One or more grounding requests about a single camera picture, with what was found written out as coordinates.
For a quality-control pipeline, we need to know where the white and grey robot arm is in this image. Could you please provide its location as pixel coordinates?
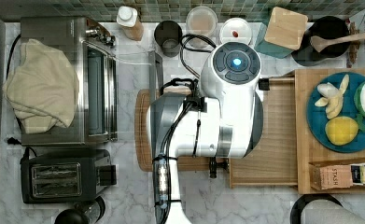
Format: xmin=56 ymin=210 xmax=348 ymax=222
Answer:
xmin=147 ymin=42 xmax=263 ymax=224

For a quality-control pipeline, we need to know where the wooden drawer cabinet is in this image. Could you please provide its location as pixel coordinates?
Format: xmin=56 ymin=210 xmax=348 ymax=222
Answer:
xmin=289 ymin=68 xmax=365 ymax=194

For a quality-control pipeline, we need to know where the wooden cutting board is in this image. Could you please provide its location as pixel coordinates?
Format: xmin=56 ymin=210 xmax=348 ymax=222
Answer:
xmin=134 ymin=89 xmax=210 ymax=172

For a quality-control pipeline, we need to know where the dark grey metal cup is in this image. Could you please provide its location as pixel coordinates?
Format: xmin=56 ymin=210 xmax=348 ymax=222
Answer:
xmin=154 ymin=21 xmax=183 ymax=57

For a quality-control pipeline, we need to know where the clear lidded plastic container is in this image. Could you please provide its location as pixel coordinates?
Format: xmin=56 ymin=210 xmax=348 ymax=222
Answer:
xmin=186 ymin=7 xmax=218 ymax=37

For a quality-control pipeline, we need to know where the white bowl with red item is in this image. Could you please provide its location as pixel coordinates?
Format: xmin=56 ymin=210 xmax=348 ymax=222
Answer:
xmin=219 ymin=18 xmax=252 ymax=45

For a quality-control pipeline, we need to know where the white capped brown bottle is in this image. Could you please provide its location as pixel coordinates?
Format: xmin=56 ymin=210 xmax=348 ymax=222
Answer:
xmin=117 ymin=7 xmax=144 ymax=41

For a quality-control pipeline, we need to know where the stainless toaster oven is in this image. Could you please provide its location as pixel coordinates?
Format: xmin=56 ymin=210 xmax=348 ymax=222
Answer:
xmin=21 ymin=16 xmax=118 ymax=146

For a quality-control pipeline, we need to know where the black pepper grinder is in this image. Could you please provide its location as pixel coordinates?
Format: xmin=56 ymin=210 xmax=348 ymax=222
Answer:
xmin=54 ymin=196 xmax=105 ymax=224

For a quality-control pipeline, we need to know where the beige folded towel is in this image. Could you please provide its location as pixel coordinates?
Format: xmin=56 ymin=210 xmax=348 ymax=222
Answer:
xmin=3 ymin=39 xmax=79 ymax=134

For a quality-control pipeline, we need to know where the black two-slot toaster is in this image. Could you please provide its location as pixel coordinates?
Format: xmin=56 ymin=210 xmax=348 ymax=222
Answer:
xmin=20 ymin=149 xmax=117 ymax=204

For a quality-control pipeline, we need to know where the peeled banana toy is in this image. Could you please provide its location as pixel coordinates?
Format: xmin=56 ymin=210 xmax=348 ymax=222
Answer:
xmin=315 ymin=75 xmax=349 ymax=119

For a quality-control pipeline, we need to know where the wooden spoon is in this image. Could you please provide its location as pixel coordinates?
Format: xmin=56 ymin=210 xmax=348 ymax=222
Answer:
xmin=310 ymin=33 xmax=365 ymax=52

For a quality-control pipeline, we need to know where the brown Stash tea box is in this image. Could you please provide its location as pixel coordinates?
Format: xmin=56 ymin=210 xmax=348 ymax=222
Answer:
xmin=311 ymin=165 xmax=353 ymax=190

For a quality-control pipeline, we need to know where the yellow lemon toy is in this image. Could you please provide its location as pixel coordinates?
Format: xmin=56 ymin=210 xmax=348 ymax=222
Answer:
xmin=325 ymin=117 xmax=358 ymax=146

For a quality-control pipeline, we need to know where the black rimmed grey bowl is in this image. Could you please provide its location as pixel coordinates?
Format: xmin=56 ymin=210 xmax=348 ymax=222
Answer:
xmin=289 ymin=193 xmax=365 ymax=224

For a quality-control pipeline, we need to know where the black round pan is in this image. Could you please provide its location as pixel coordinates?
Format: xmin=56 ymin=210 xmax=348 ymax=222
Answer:
xmin=291 ymin=16 xmax=350 ymax=66

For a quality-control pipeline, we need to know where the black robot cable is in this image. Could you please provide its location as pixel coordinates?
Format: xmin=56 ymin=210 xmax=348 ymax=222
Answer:
xmin=159 ymin=33 xmax=218 ymax=97

